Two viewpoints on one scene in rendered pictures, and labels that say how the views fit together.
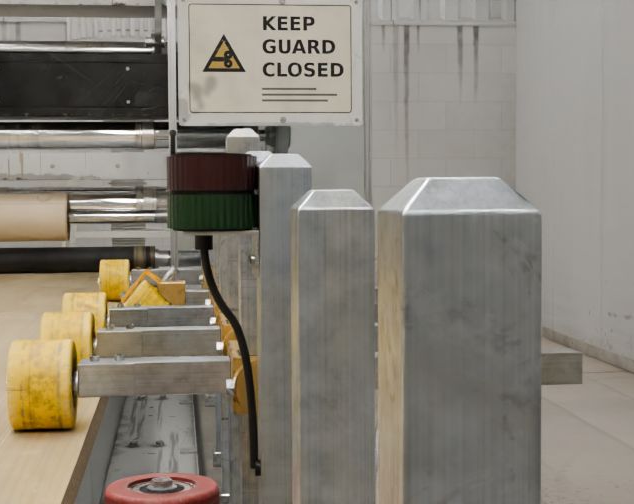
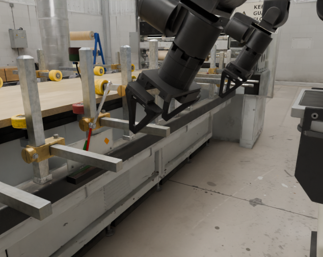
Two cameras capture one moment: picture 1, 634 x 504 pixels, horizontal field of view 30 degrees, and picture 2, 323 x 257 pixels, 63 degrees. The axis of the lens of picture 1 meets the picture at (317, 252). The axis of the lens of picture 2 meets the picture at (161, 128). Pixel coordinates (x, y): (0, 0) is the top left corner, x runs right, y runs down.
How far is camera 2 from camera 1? 0.82 m
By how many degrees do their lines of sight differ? 38
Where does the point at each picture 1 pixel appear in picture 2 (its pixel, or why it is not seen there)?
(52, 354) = (99, 81)
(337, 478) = (25, 100)
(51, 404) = (98, 90)
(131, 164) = (220, 44)
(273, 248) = (81, 64)
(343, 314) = (22, 75)
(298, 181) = (83, 52)
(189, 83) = not seen: hidden behind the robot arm
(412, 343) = not seen: outside the picture
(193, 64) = not seen: hidden behind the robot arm
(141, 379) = (112, 87)
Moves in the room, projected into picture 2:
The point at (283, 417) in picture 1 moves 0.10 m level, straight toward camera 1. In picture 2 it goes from (85, 94) to (62, 98)
